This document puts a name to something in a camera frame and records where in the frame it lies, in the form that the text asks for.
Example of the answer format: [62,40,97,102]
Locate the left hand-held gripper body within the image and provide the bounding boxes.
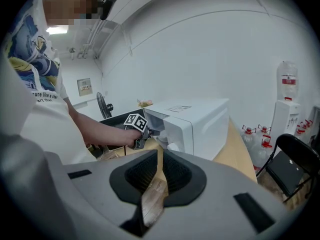
[123,113,154,151]

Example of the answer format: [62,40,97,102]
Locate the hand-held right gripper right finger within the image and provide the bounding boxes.
[149,148,301,240]

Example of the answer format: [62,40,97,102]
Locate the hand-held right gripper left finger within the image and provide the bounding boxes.
[63,148,159,237]

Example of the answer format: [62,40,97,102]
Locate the white microwave oven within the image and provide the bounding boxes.
[98,98,230,162]

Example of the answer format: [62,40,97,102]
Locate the person's left forearm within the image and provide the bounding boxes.
[67,97,131,146]

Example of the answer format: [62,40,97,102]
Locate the person's left hand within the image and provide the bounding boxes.
[122,128,141,148]

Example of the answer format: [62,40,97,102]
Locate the pink flower bunch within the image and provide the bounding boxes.
[136,98,154,109]

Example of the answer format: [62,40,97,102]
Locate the black standing fan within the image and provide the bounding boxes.
[96,91,115,120]

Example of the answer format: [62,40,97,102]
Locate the light wooden table white legs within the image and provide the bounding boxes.
[96,120,258,184]

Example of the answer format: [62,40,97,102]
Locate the clear water bottle red cap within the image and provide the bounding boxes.
[241,125,258,150]
[257,123,272,137]
[251,134,275,172]
[294,118,315,137]

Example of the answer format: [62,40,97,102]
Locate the black folding chair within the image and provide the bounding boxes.
[256,133,320,204]

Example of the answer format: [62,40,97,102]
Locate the white printed t-shirt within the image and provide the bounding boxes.
[4,0,98,165]

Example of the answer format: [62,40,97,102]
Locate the white water dispenser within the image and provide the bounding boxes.
[269,99,302,141]

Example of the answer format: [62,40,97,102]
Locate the ceiling light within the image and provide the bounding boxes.
[45,25,70,36]

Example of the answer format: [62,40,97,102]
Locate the person's head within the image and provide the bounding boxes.
[42,0,101,26]

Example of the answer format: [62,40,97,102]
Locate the large clear dispenser water bottle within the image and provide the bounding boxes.
[276,60,299,101]

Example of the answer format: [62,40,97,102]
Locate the grey wall panel box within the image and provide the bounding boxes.
[76,77,93,97]

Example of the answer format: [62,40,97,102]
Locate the black head camera mount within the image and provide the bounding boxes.
[96,0,118,21]

